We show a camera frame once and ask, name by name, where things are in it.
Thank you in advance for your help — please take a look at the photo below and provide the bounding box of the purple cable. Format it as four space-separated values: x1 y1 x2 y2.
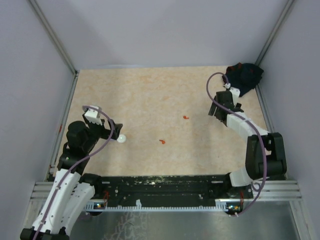
32 105 117 240
205 72 268 218

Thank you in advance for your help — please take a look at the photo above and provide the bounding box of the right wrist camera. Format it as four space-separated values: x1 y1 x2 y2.
224 83 241 105

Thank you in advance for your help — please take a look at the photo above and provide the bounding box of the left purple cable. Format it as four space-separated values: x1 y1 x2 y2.
32 105 117 240

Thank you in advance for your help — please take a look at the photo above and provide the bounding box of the dark blue cloth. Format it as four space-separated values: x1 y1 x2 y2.
222 62 264 97

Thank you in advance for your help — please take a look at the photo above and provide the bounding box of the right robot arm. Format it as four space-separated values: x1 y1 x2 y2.
208 89 287 198

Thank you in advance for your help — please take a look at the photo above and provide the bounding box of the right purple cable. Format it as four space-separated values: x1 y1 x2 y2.
205 72 268 218

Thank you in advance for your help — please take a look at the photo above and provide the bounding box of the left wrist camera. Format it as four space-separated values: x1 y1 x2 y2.
82 105 104 126

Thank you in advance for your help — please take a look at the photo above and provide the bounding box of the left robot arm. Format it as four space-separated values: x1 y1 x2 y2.
20 109 123 240

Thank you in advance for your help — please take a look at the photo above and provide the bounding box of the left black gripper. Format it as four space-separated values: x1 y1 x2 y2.
82 113 123 152

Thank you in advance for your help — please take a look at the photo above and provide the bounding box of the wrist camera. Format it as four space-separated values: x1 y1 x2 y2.
82 105 104 126
224 83 241 105

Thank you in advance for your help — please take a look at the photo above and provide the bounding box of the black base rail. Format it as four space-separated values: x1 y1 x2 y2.
83 175 253 216

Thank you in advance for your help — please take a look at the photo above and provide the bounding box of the white earbud charging case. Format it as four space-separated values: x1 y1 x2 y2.
117 134 127 144

